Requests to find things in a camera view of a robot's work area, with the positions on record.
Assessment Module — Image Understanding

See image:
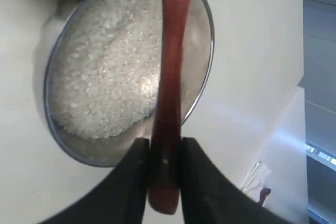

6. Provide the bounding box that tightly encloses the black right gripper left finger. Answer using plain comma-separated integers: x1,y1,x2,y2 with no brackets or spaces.
43,138,150,223

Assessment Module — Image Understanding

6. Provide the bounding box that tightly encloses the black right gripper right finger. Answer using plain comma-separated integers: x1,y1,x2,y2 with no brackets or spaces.
180,137,287,224

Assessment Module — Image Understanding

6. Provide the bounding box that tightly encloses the brown wooden spoon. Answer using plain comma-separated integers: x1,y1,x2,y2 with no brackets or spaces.
148,0,191,215

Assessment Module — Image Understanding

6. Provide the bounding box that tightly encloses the steel bowl of rice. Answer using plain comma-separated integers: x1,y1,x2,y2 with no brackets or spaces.
43,0,215,168

